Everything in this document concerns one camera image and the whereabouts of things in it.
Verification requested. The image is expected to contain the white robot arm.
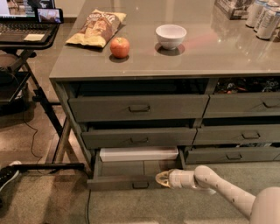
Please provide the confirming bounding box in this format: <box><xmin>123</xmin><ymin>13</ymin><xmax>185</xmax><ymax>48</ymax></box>
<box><xmin>155</xmin><ymin>165</ymin><xmax>280</xmax><ymax>224</ymax></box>

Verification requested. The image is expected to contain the black laptop stand cart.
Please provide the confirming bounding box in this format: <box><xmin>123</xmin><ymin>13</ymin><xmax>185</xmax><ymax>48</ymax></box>
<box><xmin>0</xmin><ymin>23</ymin><xmax>86</xmax><ymax>173</ymax></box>

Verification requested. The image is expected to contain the yellow chip bag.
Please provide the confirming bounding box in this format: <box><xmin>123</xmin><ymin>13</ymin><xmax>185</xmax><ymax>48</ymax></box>
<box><xmin>66</xmin><ymin>10</ymin><xmax>126</xmax><ymax>48</ymax></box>

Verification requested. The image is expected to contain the cardboard box on counter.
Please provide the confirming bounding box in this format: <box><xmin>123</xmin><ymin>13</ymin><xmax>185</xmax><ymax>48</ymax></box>
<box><xmin>214</xmin><ymin>0</ymin><xmax>254</xmax><ymax>20</ymax></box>

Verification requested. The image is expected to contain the black cable on floor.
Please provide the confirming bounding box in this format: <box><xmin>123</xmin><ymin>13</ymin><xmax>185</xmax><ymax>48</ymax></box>
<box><xmin>21</xmin><ymin>110</ymin><xmax>92</xmax><ymax>224</ymax></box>

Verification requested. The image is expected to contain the red apple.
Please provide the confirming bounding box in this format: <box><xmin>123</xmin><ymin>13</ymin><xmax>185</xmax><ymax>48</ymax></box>
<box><xmin>110</xmin><ymin>38</ymin><xmax>130</xmax><ymax>59</ymax></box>

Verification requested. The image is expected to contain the white drink can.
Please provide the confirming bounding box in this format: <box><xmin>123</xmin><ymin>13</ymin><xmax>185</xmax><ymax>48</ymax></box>
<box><xmin>245</xmin><ymin>0</ymin><xmax>267</xmax><ymax>27</ymax></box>
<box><xmin>254</xmin><ymin>0</ymin><xmax>279</xmax><ymax>32</ymax></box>
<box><xmin>256</xmin><ymin>8</ymin><xmax>280</xmax><ymax>40</ymax></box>

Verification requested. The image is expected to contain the black and white shoe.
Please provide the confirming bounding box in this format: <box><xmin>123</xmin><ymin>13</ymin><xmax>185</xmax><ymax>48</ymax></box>
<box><xmin>0</xmin><ymin>161</ymin><xmax>21</xmax><ymax>192</ymax></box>

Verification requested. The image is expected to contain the white bowl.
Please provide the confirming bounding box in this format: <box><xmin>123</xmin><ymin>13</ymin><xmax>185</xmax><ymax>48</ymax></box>
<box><xmin>156</xmin><ymin>24</ymin><xmax>186</xmax><ymax>50</ymax></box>

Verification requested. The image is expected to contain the grey counter cabinet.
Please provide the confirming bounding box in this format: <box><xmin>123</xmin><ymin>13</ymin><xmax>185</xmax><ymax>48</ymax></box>
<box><xmin>50</xmin><ymin>0</ymin><xmax>280</xmax><ymax>159</ymax></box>

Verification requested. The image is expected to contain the black laptop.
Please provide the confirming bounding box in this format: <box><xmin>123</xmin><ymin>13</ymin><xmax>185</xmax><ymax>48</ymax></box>
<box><xmin>0</xmin><ymin>0</ymin><xmax>59</xmax><ymax>45</ymax></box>

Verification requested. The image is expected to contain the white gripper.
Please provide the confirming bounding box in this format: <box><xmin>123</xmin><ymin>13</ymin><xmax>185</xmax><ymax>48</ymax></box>
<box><xmin>156</xmin><ymin>170</ymin><xmax>196</xmax><ymax>188</ymax></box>

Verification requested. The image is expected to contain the grey drawer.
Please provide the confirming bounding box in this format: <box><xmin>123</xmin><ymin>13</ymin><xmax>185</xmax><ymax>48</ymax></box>
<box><xmin>194</xmin><ymin>124</ymin><xmax>280</xmax><ymax>145</ymax></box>
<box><xmin>185</xmin><ymin>147</ymin><xmax>280</xmax><ymax>165</ymax></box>
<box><xmin>204</xmin><ymin>92</ymin><xmax>280</xmax><ymax>118</ymax></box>
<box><xmin>87</xmin><ymin>149</ymin><xmax>186</xmax><ymax>191</ymax></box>
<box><xmin>68</xmin><ymin>94</ymin><xmax>208</xmax><ymax>122</ymax></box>
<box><xmin>81</xmin><ymin>127</ymin><xmax>196</xmax><ymax>149</ymax></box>

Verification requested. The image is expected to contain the black smartphone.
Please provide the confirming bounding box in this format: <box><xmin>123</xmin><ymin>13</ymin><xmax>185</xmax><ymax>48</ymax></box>
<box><xmin>35</xmin><ymin>8</ymin><xmax>64</xmax><ymax>24</ymax></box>

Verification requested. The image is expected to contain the white plastic tray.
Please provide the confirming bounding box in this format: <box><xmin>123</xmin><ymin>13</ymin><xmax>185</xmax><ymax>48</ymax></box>
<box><xmin>100</xmin><ymin>147</ymin><xmax>179</xmax><ymax>162</ymax></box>

